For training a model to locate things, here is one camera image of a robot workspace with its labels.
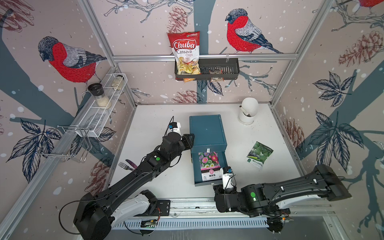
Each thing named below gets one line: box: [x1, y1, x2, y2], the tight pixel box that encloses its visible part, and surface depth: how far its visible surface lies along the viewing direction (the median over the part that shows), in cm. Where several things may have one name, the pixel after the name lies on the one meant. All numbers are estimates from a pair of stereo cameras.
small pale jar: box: [111, 75, 124, 91], surface depth 87 cm
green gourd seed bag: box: [246, 141, 274, 169], surface depth 94 cm
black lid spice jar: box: [87, 83, 112, 110], surface depth 72 cm
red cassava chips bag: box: [167, 31, 202, 83], surface depth 85 cm
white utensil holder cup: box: [238, 97, 259, 125], surface depth 103 cm
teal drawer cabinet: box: [189, 114, 228, 187], surface depth 79 cm
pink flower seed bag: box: [198, 151, 224, 182], surface depth 82 cm
